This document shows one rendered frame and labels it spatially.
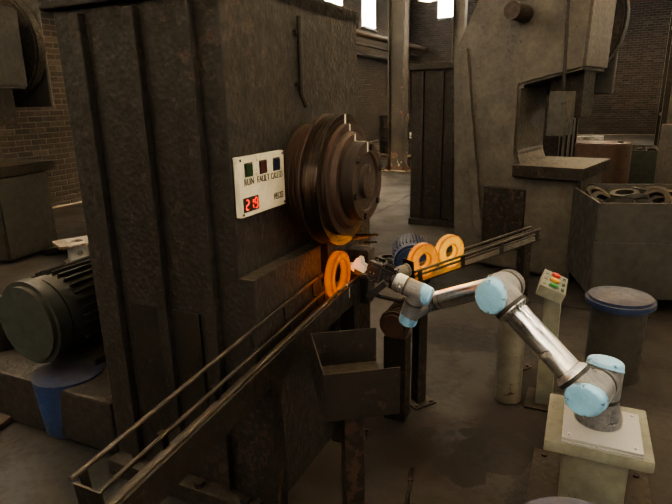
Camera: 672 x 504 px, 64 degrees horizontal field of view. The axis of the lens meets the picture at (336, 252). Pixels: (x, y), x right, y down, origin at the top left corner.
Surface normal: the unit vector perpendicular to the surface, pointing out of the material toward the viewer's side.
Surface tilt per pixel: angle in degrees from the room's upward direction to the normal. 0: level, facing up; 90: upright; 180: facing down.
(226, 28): 90
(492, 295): 85
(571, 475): 90
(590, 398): 96
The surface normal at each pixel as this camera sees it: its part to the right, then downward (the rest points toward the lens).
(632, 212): -0.18, 0.27
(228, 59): 0.91, 0.10
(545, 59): -0.63, 0.22
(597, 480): -0.41, 0.25
